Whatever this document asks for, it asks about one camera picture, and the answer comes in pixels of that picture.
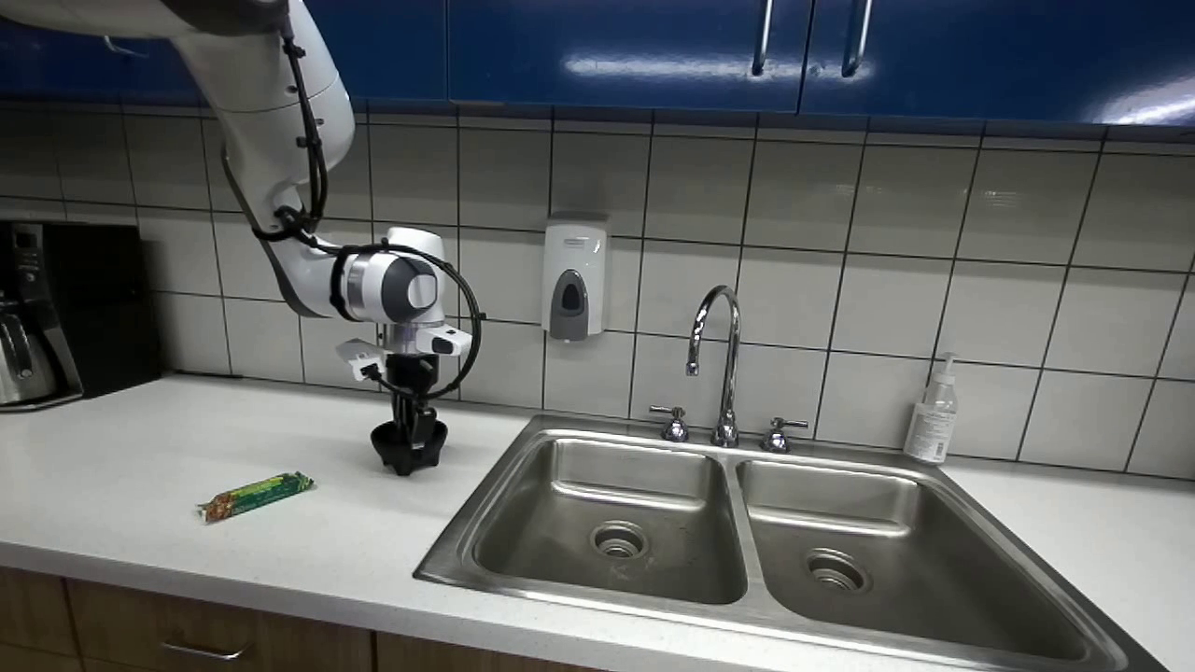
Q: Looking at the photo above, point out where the chrome faucet handle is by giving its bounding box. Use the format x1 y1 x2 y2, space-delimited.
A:
753 415 811 456
647 403 696 445

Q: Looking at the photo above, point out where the chrome gooseneck faucet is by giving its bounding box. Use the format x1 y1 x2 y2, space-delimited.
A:
683 281 745 447

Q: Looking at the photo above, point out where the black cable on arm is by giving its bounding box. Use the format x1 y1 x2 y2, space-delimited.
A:
221 34 490 408

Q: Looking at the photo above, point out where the stainless steel double sink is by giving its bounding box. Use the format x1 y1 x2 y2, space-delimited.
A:
410 410 1170 672

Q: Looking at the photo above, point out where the black bowl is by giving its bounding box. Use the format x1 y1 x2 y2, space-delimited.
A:
367 415 453 481

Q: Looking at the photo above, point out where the silver cabinet door handle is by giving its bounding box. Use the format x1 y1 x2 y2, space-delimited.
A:
752 0 779 78
840 0 876 83

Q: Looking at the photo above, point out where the black coffee machine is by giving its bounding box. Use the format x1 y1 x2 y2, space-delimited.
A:
0 220 166 415

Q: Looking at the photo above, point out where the white wall soap dispenser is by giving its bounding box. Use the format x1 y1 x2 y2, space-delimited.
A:
542 220 613 343

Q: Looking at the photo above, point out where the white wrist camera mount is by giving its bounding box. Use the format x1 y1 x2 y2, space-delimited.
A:
331 319 478 386

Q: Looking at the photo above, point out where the silver drawer handle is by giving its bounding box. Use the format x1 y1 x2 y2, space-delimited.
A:
155 633 249 668

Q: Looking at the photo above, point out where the clear pump soap bottle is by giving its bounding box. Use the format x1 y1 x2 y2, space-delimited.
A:
898 352 962 466

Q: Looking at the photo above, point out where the green red snack packet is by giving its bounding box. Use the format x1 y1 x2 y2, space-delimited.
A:
193 466 317 527

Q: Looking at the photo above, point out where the wooden drawer front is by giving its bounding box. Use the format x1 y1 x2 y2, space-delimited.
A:
64 573 376 672

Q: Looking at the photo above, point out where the blue upper cabinet door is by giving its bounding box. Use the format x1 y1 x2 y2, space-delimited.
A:
800 0 1195 139
303 0 813 121
0 19 210 108

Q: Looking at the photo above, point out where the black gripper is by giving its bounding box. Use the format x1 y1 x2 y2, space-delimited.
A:
382 352 445 441

